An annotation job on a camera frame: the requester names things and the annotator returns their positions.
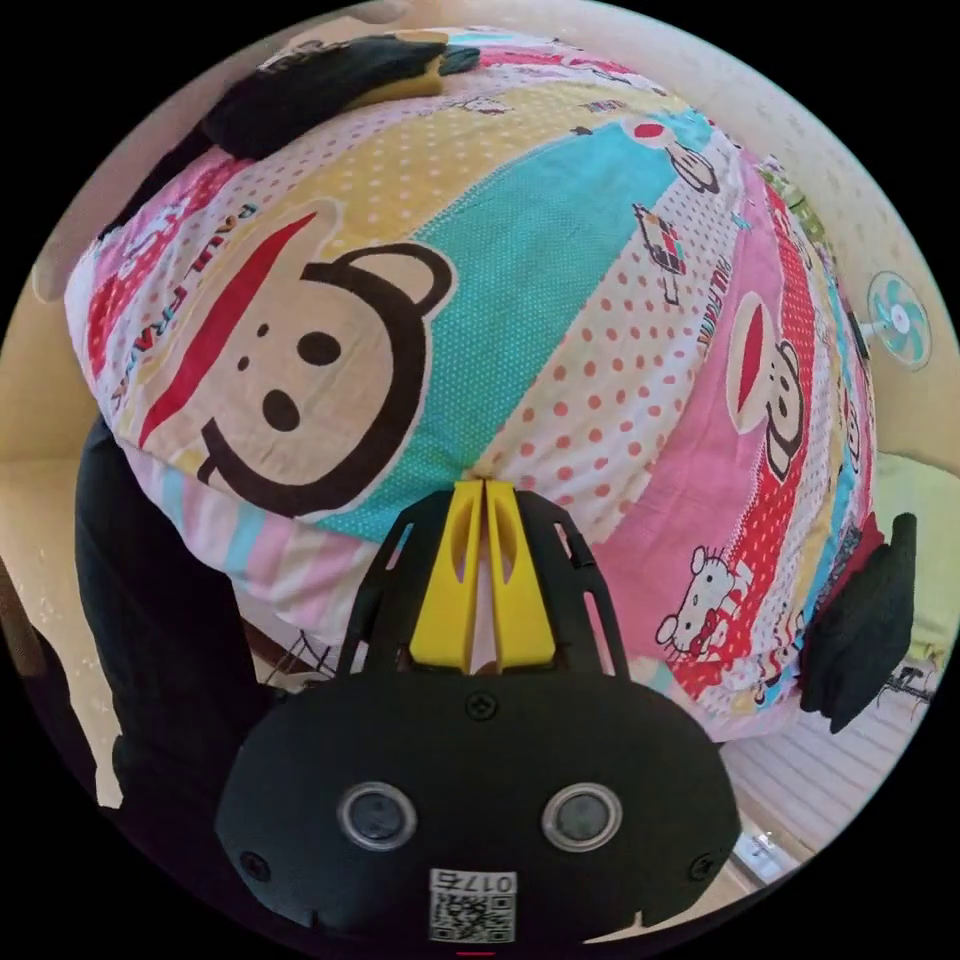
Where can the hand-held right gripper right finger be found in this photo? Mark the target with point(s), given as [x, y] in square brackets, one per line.
[525, 607]

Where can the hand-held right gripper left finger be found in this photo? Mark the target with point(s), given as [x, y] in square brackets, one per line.
[441, 600]

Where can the teal fan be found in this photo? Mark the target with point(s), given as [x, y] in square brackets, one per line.
[900, 319]

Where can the pile of clothes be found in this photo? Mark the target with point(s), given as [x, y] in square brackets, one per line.
[315, 90]

